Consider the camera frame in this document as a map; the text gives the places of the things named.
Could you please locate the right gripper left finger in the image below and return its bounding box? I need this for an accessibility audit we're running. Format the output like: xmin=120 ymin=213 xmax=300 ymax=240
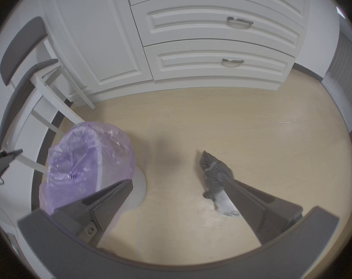
xmin=53 ymin=179 xmax=134 ymax=242

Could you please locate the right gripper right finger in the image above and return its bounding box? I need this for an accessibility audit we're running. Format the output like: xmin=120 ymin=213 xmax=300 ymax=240
xmin=223 ymin=177 xmax=304 ymax=245

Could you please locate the purple plastic bag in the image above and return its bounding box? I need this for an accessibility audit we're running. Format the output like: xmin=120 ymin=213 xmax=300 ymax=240
xmin=39 ymin=122 xmax=136 ymax=216

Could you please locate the black and white wrapper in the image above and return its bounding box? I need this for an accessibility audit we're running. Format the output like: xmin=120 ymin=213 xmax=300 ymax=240
xmin=200 ymin=151 xmax=241 ymax=218

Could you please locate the pale grey trash bin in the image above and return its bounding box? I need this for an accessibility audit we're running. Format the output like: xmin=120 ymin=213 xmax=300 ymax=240
xmin=45 ymin=124 xmax=148 ymax=211

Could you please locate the white chair dark grey seat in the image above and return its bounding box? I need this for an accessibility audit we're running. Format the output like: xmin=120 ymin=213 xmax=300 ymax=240
xmin=0 ymin=17 xmax=96 ymax=174

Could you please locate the grey folding door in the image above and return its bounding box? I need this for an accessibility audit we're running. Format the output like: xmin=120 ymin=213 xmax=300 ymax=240
xmin=321 ymin=28 xmax=352 ymax=131

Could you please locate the white wardrobe with drawers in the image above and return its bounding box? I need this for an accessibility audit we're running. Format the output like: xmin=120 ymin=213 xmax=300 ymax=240
xmin=41 ymin=0 xmax=310 ymax=107

